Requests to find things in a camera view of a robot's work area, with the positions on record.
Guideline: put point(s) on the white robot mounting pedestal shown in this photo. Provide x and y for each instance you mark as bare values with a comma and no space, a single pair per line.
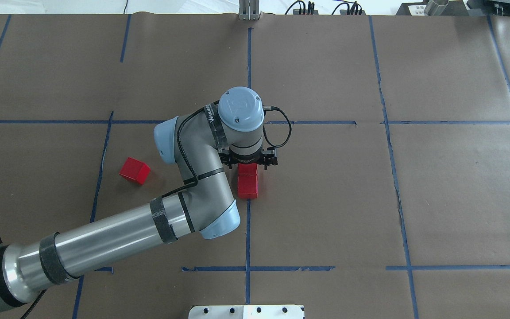
269,311

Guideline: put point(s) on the red block placed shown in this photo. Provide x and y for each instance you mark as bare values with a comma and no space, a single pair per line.
247,186
248,169

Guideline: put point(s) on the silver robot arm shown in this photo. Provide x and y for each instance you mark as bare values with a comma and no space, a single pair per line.
223,133

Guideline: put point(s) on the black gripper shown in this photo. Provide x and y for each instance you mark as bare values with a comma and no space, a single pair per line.
271,159

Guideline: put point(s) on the brown paper table cover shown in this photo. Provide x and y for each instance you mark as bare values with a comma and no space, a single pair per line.
390,201

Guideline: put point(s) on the aluminium frame post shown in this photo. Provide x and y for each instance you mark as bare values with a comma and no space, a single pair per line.
249,10

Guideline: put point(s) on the red block far left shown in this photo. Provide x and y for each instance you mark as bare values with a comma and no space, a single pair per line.
135,171

